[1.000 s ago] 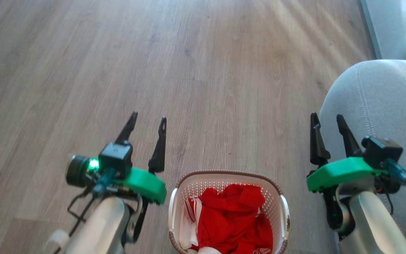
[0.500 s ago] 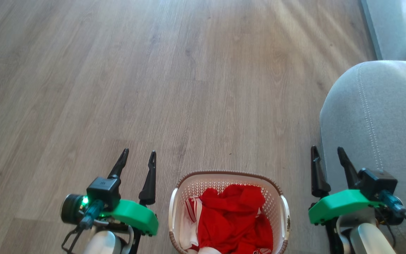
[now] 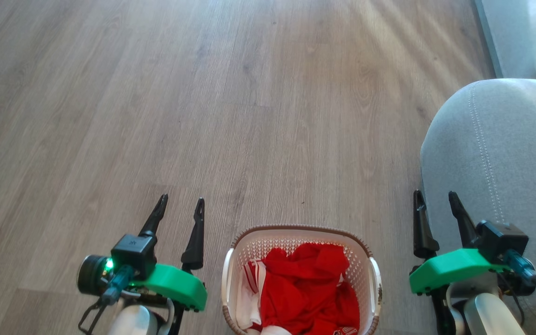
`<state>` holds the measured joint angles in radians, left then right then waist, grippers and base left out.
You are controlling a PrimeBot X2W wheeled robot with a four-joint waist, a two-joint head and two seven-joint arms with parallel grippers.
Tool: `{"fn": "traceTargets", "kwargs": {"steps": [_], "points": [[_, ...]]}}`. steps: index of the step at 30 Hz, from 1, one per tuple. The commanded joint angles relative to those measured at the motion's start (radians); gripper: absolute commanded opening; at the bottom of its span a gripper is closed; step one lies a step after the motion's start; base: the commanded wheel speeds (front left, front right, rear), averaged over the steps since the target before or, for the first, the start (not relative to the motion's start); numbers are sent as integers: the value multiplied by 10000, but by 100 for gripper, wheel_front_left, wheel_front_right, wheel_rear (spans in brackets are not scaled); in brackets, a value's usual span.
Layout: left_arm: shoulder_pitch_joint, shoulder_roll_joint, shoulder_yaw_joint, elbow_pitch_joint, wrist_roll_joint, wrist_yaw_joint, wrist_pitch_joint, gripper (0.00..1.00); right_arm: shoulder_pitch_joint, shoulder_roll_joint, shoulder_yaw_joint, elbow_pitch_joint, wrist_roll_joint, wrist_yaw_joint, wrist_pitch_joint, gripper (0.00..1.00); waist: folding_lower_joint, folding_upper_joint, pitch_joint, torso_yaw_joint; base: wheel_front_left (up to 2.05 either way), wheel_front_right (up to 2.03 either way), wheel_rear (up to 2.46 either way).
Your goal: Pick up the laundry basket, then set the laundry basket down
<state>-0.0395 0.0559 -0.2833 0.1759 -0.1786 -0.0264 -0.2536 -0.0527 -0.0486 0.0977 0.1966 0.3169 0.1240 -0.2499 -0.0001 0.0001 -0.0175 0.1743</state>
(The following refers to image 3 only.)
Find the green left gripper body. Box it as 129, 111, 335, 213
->
131, 264, 208, 312

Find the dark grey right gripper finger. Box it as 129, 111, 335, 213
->
413, 190, 440, 260
449, 191, 479, 248

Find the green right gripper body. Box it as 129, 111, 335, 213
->
409, 248, 506, 296

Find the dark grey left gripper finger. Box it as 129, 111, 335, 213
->
181, 198, 205, 271
139, 194, 169, 238

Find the white brown-rimmed laundry basket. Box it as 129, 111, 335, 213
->
221, 225, 382, 335

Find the white red-striped garment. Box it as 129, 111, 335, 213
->
235, 260, 292, 335

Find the red garment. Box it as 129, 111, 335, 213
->
259, 243, 361, 335

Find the grey sofa seat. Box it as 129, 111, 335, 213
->
475, 0, 536, 80

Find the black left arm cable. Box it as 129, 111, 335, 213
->
78, 265, 134, 335

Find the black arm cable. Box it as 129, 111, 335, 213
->
78, 265, 134, 335
504, 250, 536, 310

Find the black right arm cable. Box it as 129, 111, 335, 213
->
504, 250, 536, 310

